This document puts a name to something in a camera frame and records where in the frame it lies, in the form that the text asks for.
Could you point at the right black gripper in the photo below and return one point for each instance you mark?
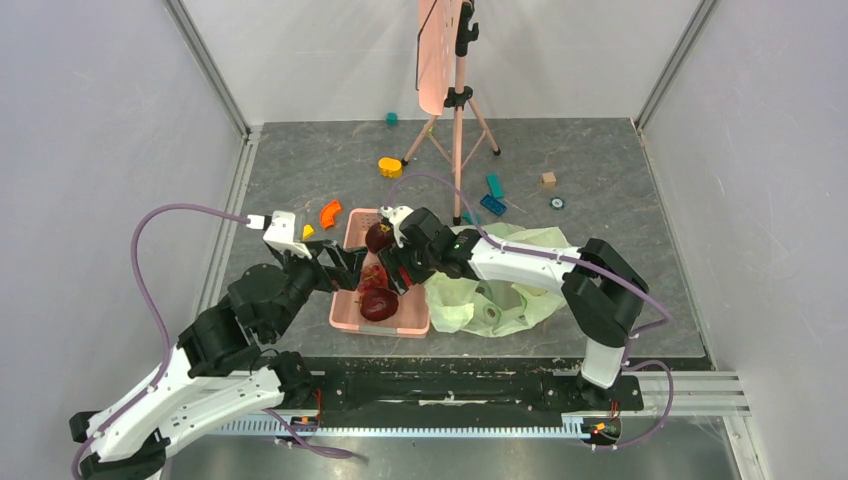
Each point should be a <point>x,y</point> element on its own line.
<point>403,263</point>

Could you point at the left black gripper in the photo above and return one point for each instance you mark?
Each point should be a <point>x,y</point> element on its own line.
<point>353,260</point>

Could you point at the light green plastic bag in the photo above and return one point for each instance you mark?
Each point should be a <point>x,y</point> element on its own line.
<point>489,309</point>

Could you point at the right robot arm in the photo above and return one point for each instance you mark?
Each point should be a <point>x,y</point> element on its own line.
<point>603,292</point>

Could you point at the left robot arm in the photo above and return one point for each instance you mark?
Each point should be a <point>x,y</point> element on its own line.
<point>216,372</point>

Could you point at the dark red fake apple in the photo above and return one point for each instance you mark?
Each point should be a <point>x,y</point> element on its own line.
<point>379,236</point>

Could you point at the dark red fake pomegranate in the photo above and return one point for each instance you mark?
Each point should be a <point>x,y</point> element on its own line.
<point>378,304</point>

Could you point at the orange curved toy piece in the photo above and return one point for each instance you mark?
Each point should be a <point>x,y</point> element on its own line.
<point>329,213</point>

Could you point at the pink plastic basket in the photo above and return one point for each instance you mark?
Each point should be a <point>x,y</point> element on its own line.
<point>412,317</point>

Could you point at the blue lego brick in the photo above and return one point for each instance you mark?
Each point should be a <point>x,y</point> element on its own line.
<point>493,205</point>

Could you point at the yellow toy block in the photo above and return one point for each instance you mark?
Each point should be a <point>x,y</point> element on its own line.
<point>391,168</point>

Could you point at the teal rectangular block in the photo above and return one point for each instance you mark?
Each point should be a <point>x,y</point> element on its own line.
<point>495,186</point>

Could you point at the small wooden cube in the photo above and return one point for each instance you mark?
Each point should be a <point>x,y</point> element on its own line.
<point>548,180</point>

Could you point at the pink tripod stand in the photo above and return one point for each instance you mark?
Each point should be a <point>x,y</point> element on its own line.
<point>459,98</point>

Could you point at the pink board on tripod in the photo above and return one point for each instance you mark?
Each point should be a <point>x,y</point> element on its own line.
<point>436,35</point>

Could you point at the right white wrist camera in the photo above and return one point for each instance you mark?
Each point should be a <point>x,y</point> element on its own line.
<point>395,216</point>

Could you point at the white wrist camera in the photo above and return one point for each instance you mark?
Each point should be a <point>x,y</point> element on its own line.
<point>395,216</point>
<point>281,235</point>

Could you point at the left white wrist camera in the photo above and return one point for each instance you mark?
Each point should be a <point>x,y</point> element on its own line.
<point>281,235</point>

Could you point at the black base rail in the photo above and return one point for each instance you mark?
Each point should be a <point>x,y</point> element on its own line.
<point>345,383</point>

